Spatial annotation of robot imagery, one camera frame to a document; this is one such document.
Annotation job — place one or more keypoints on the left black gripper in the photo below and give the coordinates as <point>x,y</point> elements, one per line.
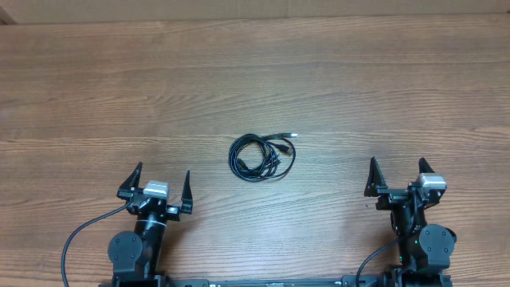
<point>174,214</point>

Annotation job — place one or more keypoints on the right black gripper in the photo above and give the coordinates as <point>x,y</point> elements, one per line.
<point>390,195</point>

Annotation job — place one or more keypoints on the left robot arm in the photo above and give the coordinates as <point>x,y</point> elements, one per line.
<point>135,253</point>

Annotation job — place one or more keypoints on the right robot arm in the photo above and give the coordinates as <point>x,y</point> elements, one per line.
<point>424,249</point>

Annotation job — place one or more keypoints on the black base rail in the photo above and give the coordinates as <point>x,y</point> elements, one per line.
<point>344,281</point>

